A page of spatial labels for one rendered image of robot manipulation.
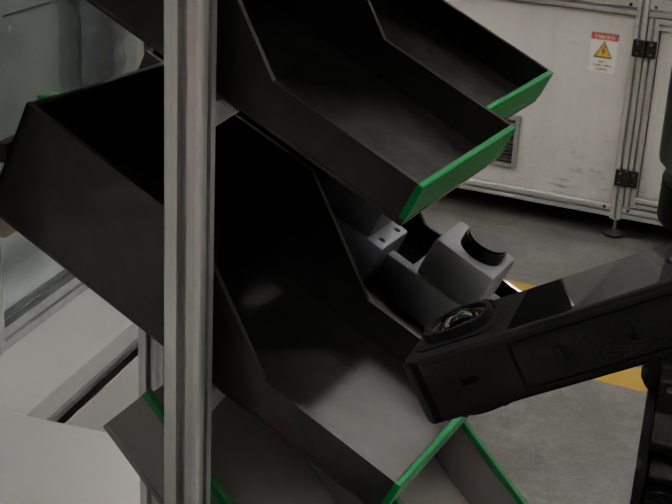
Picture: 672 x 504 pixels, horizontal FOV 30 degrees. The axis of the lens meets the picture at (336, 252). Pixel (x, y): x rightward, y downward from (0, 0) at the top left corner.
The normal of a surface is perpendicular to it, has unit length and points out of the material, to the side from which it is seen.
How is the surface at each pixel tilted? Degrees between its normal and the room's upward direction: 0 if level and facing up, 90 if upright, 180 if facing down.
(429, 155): 25
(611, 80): 90
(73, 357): 0
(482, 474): 90
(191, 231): 90
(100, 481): 0
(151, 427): 90
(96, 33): 73
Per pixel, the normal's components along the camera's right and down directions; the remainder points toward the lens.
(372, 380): 0.42, -0.76
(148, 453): -0.45, 0.30
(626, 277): -0.41, -0.90
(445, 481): 0.66, -0.51
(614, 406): 0.05, -0.93
